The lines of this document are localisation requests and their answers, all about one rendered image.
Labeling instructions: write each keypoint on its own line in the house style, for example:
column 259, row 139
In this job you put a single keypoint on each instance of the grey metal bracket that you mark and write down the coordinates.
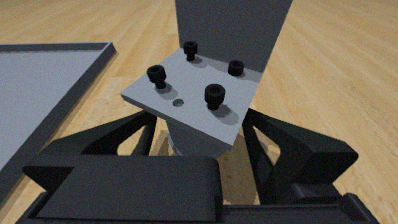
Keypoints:
column 224, row 30

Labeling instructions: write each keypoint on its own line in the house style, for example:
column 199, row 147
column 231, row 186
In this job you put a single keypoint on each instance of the black socket-head screw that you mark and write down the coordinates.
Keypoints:
column 235, row 68
column 157, row 75
column 214, row 96
column 190, row 49

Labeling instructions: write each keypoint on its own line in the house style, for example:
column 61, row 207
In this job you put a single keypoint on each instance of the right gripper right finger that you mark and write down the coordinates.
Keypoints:
column 305, row 157

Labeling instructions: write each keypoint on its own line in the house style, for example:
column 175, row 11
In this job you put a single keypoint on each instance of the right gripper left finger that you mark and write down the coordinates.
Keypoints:
column 106, row 138

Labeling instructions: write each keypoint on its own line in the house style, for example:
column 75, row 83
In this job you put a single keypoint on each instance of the dark grey cylinder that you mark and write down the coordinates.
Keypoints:
column 185, row 143

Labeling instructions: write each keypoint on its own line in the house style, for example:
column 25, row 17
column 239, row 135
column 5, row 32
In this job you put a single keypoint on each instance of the grey rectangular tray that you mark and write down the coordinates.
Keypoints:
column 32, row 77

